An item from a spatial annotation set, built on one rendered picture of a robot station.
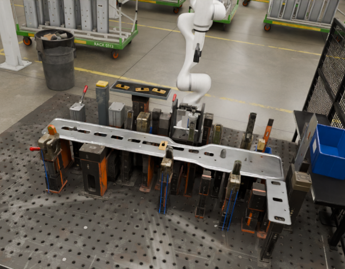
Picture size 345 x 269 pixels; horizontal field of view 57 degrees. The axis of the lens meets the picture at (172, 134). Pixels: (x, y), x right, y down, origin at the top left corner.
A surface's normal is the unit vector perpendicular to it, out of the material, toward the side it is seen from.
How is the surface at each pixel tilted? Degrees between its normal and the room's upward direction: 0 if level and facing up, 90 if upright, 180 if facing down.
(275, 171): 0
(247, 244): 0
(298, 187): 88
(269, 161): 0
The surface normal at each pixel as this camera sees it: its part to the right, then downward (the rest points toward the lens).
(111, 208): 0.07, -0.83
